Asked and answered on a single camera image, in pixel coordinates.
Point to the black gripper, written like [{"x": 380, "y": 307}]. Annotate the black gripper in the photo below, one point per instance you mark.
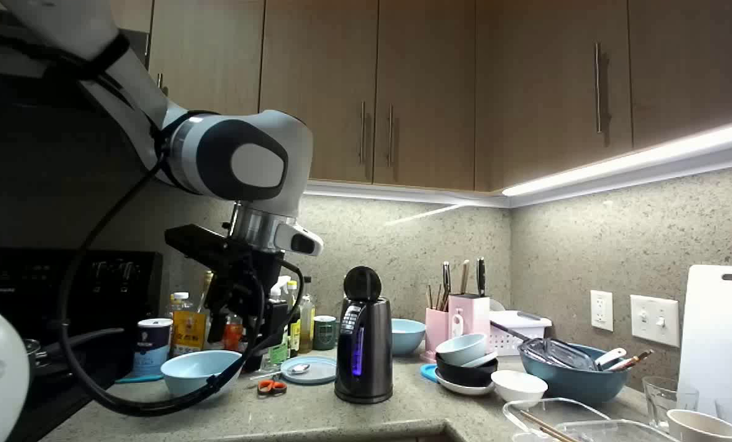
[{"x": 243, "y": 280}]

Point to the black electric kettle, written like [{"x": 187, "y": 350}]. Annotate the black electric kettle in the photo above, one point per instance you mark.
[{"x": 364, "y": 358}]

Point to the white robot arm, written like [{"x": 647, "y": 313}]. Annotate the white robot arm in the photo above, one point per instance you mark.
[{"x": 259, "y": 160}]

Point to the light blue bowl behind kettle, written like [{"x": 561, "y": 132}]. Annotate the light blue bowl behind kettle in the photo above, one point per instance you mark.
[{"x": 407, "y": 334}]

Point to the red cap sauce bottle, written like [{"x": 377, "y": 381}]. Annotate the red cap sauce bottle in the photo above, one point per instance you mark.
[{"x": 233, "y": 333}]

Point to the yellow label oil bottle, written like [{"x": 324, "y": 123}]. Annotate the yellow label oil bottle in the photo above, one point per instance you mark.
[{"x": 190, "y": 324}]

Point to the green can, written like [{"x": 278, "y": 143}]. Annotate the green can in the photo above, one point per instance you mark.
[{"x": 326, "y": 333}]

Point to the blue salt canister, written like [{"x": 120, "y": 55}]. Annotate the blue salt canister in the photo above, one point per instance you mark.
[{"x": 151, "y": 348}]

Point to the light blue bowl front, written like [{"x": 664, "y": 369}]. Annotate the light blue bowl front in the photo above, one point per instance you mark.
[{"x": 190, "y": 372}]

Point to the orange scissors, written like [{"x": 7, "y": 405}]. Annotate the orange scissors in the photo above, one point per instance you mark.
[{"x": 271, "y": 386}]

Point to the light blue plate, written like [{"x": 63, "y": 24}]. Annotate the light blue plate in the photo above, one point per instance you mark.
[{"x": 309, "y": 369}]

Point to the black stove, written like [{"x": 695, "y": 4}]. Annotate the black stove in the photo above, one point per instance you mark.
[{"x": 103, "y": 302}]

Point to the pink knife block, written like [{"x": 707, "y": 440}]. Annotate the pink knife block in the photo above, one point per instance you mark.
[{"x": 462, "y": 316}]

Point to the stacked bowls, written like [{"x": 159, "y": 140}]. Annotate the stacked bowls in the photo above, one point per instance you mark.
[{"x": 466, "y": 362}]

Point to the small white bowl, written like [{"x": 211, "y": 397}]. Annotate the small white bowl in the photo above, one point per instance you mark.
[{"x": 520, "y": 386}]

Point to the glass baking dish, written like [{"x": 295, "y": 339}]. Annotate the glass baking dish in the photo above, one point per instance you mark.
[{"x": 573, "y": 421}]

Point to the large blue mixing bowl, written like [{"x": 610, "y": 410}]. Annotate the large blue mixing bowl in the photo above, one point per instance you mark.
[{"x": 585, "y": 386}]

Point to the drinking glass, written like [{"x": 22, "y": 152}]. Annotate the drinking glass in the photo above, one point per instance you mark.
[{"x": 664, "y": 397}]

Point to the white cup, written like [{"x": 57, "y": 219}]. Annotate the white cup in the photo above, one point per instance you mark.
[{"x": 691, "y": 426}]

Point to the white cutting board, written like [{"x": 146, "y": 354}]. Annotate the white cutting board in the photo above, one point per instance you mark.
[{"x": 707, "y": 348}]

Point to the under-cabinet light strip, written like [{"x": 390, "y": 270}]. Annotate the under-cabinet light strip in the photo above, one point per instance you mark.
[{"x": 688, "y": 156}]

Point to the wall outlet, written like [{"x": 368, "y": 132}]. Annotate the wall outlet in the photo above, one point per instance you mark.
[{"x": 600, "y": 311}]

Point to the light switch plate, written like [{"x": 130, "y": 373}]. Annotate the light switch plate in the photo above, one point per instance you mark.
[{"x": 655, "y": 319}]

